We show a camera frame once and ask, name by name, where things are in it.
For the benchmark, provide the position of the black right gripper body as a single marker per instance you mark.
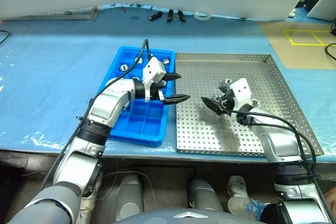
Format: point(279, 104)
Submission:
point(229, 102)

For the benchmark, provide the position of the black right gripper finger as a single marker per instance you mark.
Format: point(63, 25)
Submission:
point(212, 105)
point(224, 90)

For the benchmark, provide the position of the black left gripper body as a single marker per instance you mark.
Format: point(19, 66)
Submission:
point(157, 91)

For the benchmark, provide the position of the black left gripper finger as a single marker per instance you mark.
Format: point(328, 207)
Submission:
point(176, 99)
point(172, 77)

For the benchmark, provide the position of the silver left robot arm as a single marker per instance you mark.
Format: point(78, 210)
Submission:
point(110, 108)

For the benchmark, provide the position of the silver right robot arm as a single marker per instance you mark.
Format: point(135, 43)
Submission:
point(281, 142)

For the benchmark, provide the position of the blue compartment tray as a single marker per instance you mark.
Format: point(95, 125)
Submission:
point(147, 127)

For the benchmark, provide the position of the large perforated metal tray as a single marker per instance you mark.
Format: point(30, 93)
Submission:
point(199, 129)

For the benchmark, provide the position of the white tape roll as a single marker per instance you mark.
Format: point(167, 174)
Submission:
point(202, 17)

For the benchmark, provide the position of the brown cardboard sheet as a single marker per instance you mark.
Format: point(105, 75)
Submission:
point(302, 56)

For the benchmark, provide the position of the white worn shoe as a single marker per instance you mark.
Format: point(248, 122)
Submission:
point(237, 190)

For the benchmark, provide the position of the grey rounded robot leg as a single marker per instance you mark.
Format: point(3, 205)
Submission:
point(130, 195)
point(203, 195)

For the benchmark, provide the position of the small white object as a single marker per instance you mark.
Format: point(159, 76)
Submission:
point(293, 13)

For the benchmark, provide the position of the blue table cover sheet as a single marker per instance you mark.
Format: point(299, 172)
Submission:
point(52, 82)

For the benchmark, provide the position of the grey robot torso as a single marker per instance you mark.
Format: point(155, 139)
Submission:
point(183, 217)

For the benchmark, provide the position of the long perforated metal tray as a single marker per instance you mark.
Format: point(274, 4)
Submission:
point(68, 14)

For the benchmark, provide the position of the white leaning board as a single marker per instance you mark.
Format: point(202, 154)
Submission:
point(324, 9)

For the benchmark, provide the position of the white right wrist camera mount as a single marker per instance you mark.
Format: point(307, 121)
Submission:
point(241, 91)

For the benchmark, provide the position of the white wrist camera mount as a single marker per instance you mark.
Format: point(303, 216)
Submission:
point(241, 91)
point(155, 70)

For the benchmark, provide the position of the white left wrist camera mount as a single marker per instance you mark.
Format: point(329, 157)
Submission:
point(155, 70)

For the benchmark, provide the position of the white wrapped post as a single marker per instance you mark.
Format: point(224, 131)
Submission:
point(86, 209)

